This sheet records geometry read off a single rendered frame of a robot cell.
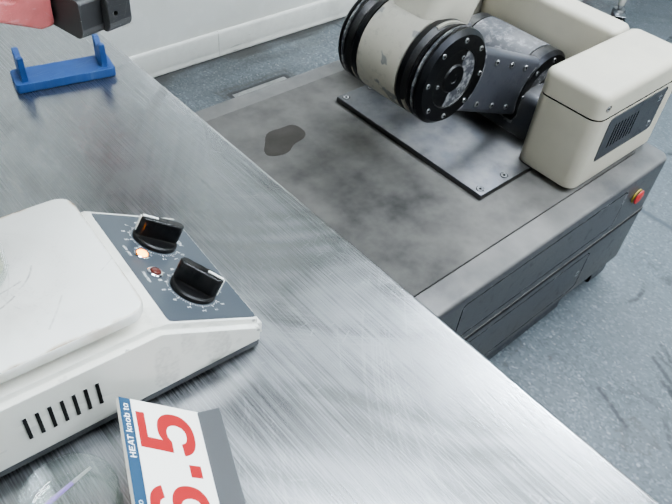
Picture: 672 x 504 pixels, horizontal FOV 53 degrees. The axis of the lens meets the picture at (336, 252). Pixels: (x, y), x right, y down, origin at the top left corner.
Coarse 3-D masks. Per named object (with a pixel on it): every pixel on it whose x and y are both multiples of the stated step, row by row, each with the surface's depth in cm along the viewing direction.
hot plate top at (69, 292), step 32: (0, 224) 43; (32, 224) 43; (64, 224) 43; (32, 256) 41; (64, 256) 41; (96, 256) 42; (0, 288) 39; (32, 288) 39; (64, 288) 40; (96, 288) 40; (128, 288) 40; (0, 320) 38; (32, 320) 38; (64, 320) 38; (96, 320) 38; (128, 320) 39; (0, 352) 36; (32, 352) 36; (64, 352) 37
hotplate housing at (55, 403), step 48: (144, 288) 43; (144, 336) 40; (192, 336) 43; (240, 336) 46; (0, 384) 37; (48, 384) 38; (96, 384) 40; (144, 384) 43; (0, 432) 37; (48, 432) 40
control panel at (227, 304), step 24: (96, 216) 48; (120, 216) 49; (120, 240) 46; (192, 240) 52; (144, 264) 45; (168, 264) 47; (168, 288) 44; (168, 312) 42; (192, 312) 43; (216, 312) 45; (240, 312) 46
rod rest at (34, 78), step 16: (16, 48) 68; (96, 48) 71; (16, 64) 68; (48, 64) 71; (64, 64) 72; (80, 64) 72; (96, 64) 72; (112, 64) 72; (16, 80) 69; (32, 80) 69; (48, 80) 69; (64, 80) 70; (80, 80) 71
